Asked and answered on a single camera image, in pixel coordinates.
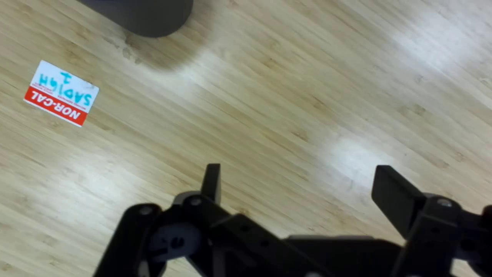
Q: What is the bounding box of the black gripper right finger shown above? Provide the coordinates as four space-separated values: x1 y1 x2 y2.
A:
370 165 492 277

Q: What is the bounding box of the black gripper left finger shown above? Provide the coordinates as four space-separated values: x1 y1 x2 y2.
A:
91 162 289 277

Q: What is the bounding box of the black plastic cup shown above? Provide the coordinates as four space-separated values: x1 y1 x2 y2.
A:
75 0 195 39

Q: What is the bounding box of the red and white sticker label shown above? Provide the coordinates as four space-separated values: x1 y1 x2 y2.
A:
21 59 100 130

